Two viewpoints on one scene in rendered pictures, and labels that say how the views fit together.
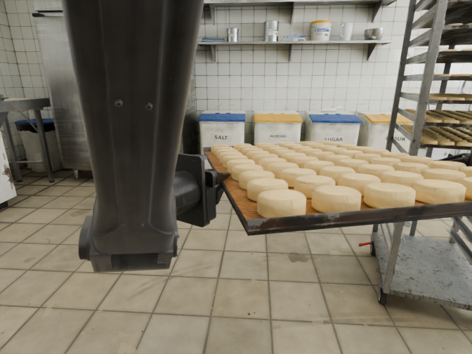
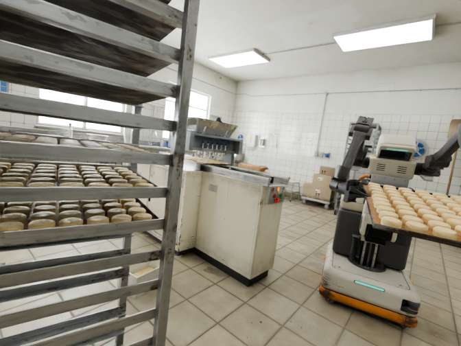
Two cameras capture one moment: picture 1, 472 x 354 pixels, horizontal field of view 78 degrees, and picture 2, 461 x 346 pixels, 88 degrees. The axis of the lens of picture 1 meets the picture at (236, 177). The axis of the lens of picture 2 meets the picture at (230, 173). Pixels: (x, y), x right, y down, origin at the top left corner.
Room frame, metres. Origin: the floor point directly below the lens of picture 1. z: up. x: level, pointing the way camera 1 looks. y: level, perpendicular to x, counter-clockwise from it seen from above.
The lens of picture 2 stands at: (1.66, -0.27, 1.11)
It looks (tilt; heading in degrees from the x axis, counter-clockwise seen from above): 7 degrees down; 215
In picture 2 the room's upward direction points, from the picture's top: 7 degrees clockwise
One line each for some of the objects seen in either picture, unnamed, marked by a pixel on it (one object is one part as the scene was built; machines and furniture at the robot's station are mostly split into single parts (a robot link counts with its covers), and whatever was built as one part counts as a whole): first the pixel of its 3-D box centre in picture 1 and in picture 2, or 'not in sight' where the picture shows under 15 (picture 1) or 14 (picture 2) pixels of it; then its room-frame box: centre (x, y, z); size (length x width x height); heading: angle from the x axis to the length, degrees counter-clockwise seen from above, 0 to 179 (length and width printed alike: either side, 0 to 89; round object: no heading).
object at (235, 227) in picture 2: not in sight; (237, 219); (-0.17, -1.39, 0.45); 0.70 x 0.34 x 0.90; 83
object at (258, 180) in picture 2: not in sight; (187, 163); (-0.10, -2.03, 0.87); 2.01 x 0.03 x 0.07; 83
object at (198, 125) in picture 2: not in sight; (209, 128); (-0.23, -1.90, 1.25); 0.56 x 0.29 x 0.14; 173
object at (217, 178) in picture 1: (209, 187); not in sight; (0.43, 0.04, 0.96); 0.09 x 0.07 x 0.07; 145
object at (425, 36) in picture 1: (425, 36); (33, 8); (1.49, -0.88, 1.32); 0.64 x 0.03 x 0.03; 161
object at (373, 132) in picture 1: (383, 145); not in sight; (3.48, -1.79, 0.38); 0.64 x 0.54 x 0.77; 173
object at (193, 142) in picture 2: not in sight; (206, 152); (-0.23, -1.90, 1.01); 0.72 x 0.33 x 0.34; 173
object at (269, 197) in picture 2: not in sight; (275, 193); (-0.12, -1.03, 0.77); 0.24 x 0.04 x 0.14; 173
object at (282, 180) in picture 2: not in sight; (208, 163); (-0.39, -1.99, 0.87); 2.01 x 0.03 x 0.07; 83
